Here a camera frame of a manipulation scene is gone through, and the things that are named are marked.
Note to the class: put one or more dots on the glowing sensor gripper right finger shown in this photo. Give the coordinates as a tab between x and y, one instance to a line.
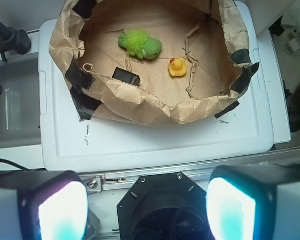
254	202

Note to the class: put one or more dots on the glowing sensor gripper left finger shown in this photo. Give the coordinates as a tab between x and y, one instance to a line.
42	205

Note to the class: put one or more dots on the white plastic lid tray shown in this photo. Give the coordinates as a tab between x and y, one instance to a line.
100	145

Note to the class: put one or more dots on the translucent plastic bin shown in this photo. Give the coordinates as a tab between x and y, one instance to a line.
20	102

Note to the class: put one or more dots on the yellow rubber duck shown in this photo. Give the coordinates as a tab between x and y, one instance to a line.
177	67

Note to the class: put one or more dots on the green plush turtle toy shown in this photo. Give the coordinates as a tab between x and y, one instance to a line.
138	43

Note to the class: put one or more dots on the aluminium extrusion rail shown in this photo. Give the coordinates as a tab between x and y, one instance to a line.
97	182

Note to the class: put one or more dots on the black octagonal mount plate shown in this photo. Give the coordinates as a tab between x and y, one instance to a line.
164	208

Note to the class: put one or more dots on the brown paper bag enclosure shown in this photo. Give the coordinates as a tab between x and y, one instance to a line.
153	62

